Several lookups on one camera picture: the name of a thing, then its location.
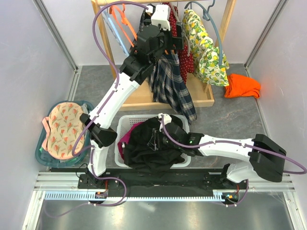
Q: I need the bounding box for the black skirt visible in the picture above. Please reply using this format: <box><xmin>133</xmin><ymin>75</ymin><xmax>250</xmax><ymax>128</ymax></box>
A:
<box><xmin>123</xmin><ymin>117</ymin><xmax>184</xmax><ymax>175</ymax></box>

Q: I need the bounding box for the magenta pleated skirt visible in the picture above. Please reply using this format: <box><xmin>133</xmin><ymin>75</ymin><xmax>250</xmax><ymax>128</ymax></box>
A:
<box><xmin>117</xmin><ymin>122</ymin><xmax>142</xmax><ymax>159</ymax></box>

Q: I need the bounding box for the navy plaid skirt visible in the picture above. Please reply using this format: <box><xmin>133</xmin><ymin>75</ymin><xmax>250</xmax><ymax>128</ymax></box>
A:
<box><xmin>129</xmin><ymin>7</ymin><xmax>198</xmax><ymax>125</ymax></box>

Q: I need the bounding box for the orange hanger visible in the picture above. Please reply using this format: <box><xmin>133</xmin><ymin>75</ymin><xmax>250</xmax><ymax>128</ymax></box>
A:
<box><xmin>109</xmin><ymin>3</ymin><xmax>137</xmax><ymax>47</ymax></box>

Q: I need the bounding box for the light blue hanger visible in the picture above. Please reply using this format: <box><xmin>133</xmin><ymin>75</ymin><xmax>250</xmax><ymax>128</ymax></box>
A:
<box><xmin>102</xmin><ymin>11</ymin><xmax>129</xmax><ymax>56</ymax></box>

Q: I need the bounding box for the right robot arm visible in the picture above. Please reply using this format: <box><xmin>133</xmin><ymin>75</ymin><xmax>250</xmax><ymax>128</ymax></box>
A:
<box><xmin>147</xmin><ymin>122</ymin><xmax>286</xmax><ymax>189</ymax></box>

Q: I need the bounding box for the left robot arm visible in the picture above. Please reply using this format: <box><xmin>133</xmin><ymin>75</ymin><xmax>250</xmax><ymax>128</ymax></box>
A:
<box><xmin>80</xmin><ymin>20</ymin><xmax>183</xmax><ymax>188</ymax></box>

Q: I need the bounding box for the grey hanger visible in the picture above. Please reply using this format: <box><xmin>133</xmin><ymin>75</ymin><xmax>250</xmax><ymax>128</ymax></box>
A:
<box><xmin>169</xmin><ymin>3</ymin><xmax>191</xmax><ymax>56</ymax></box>

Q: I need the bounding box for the blue-grey hanger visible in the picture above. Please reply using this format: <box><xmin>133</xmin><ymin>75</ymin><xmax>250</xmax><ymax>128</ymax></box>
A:
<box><xmin>186</xmin><ymin>0</ymin><xmax>224</xmax><ymax>67</ymax></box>

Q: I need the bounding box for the red polka dot garment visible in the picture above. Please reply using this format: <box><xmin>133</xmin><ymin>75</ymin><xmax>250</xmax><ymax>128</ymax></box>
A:
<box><xmin>163</xmin><ymin>2</ymin><xmax>194</xmax><ymax>83</ymax></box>

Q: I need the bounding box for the white plastic laundry basket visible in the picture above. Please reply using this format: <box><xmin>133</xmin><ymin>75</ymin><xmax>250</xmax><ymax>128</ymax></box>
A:
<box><xmin>114</xmin><ymin>114</ymin><xmax>191</xmax><ymax>168</ymax></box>

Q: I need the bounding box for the lemon print garment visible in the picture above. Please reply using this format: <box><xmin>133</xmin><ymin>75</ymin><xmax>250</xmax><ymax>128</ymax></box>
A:
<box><xmin>182</xmin><ymin>9</ymin><xmax>229</xmax><ymax>87</ymax></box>

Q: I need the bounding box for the wooden clothes rack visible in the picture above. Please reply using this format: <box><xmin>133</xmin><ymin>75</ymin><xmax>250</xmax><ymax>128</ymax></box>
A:
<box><xmin>97</xmin><ymin>0</ymin><xmax>236</xmax><ymax>111</ymax></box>

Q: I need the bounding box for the orange cloth on floor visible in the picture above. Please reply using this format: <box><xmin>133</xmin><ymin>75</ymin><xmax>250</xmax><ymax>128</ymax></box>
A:
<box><xmin>224</xmin><ymin>73</ymin><xmax>261</xmax><ymax>99</ymax></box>

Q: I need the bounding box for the floral tulip cloth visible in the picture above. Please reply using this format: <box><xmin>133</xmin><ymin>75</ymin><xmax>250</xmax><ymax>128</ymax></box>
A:
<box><xmin>42</xmin><ymin>102</ymin><xmax>86</xmax><ymax>160</ymax></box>

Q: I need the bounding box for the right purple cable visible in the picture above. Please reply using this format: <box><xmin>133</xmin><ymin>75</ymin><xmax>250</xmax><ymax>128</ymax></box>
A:
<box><xmin>160</xmin><ymin>114</ymin><xmax>307</xmax><ymax>208</ymax></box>

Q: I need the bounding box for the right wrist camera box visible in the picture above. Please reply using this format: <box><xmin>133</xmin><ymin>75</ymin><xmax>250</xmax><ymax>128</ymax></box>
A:
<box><xmin>157</xmin><ymin>113</ymin><xmax>172</xmax><ymax>125</ymax></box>

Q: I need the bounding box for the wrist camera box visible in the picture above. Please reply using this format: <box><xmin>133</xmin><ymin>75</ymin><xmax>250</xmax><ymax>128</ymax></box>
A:
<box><xmin>157</xmin><ymin>113</ymin><xmax>172</xmax><ymax>125</ymax></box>
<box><xmin>145</xmin><ymin>4</ymin><xmax>171</xmax><ymax>31</ymax></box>

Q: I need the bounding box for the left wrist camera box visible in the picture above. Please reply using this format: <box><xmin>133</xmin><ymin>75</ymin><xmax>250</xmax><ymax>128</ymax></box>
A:
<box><xmin>145</xmin><ymin>4</ymin><xmax>171</xmax><ymax>31</ymax></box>

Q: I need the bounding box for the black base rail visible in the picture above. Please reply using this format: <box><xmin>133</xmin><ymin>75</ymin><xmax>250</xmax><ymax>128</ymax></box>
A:
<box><xmin>49</xmin><ymin>167</ymin><xmax>250</xmax><ymax>198</ymax></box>

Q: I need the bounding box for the white slotted cable duct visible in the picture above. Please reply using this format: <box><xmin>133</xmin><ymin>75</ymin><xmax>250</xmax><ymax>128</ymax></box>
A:
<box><xmin>44</xmin><ymin>191</ymin><xmax>226</xmax><ymax>202</ymax></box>

